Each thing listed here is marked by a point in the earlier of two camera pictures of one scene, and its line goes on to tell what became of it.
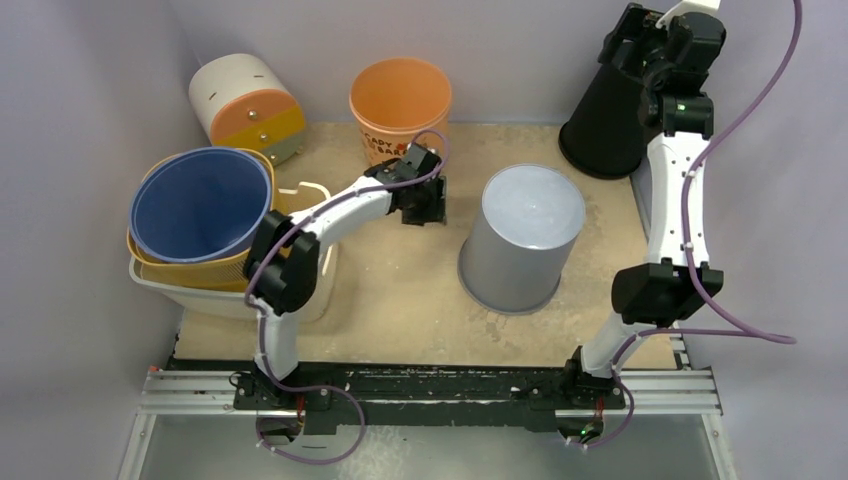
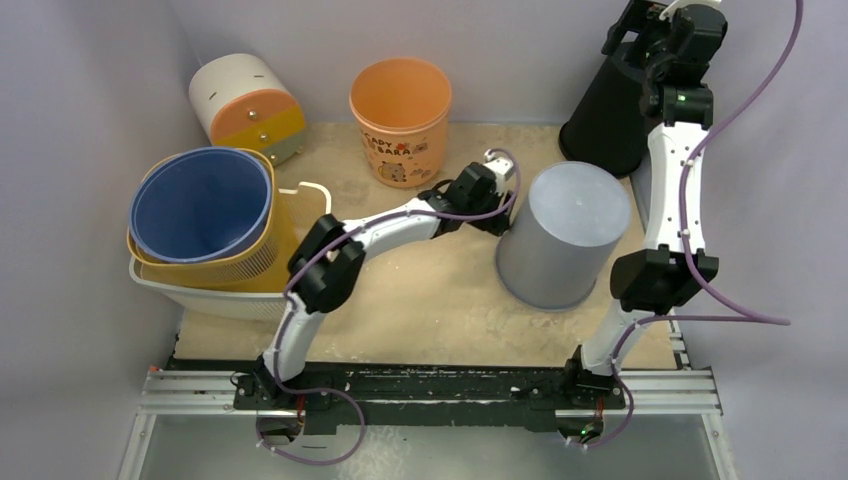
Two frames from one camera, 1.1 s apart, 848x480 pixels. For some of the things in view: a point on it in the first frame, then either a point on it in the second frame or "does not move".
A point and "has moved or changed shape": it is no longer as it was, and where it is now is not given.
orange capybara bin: (395, 99) does not move
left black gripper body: (427, 206) to (490, 204)
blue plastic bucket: (200, 204) does not move
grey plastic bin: (528, 226) has moved or changed shape
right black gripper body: (626, 33) does not move
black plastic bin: (604, 135) does not move
